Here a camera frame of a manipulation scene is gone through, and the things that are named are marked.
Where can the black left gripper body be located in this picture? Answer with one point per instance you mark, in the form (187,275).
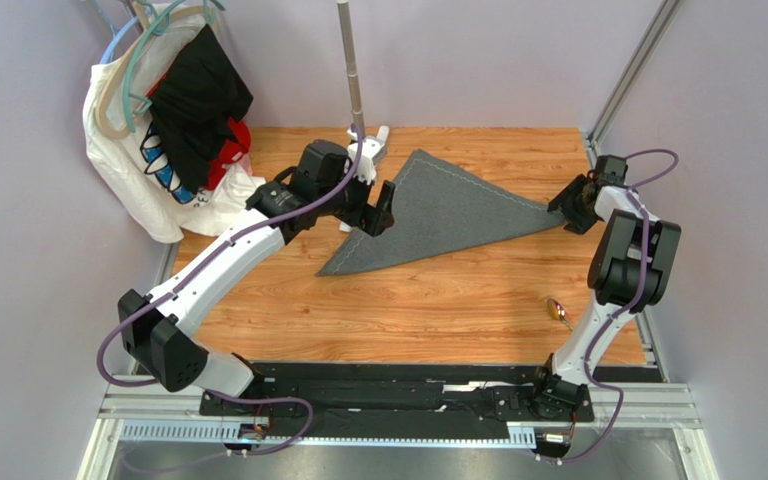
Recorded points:
(352,205)

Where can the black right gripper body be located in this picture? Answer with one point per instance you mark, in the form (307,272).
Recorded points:
(577,202)

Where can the grey cloth napkin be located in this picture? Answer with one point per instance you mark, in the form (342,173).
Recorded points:
(440,208)

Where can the iridescent metal spoon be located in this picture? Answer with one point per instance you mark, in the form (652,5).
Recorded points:
(558,312)

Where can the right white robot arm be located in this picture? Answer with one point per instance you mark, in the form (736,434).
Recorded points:
(630,270)

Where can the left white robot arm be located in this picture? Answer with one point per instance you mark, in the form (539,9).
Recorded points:
(157,328)

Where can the white stand base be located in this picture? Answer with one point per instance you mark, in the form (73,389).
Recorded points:
(373,151)

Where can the red garment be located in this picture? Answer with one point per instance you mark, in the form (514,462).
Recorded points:
(197,129)

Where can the black garment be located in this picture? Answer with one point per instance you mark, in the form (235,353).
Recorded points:
(203,54)

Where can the silver metal stand pole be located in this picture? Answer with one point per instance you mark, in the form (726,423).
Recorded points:
(352,74)

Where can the white T-shirt with print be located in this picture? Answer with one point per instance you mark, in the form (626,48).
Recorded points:
(164,216)

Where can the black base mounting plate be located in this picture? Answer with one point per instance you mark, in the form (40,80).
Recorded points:
(391,401)

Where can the teal clothes hanger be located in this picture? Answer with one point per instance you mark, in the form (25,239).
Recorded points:
(157,56)

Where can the beige clothes hanger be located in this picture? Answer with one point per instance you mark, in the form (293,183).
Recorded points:
(153,23)

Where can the blue clothes hanger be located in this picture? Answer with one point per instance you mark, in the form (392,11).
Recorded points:
(118,33)

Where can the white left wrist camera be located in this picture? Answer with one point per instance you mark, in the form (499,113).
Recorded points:
(358,158)

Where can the aluminium corner post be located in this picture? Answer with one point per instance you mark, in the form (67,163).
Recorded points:
(658,26)

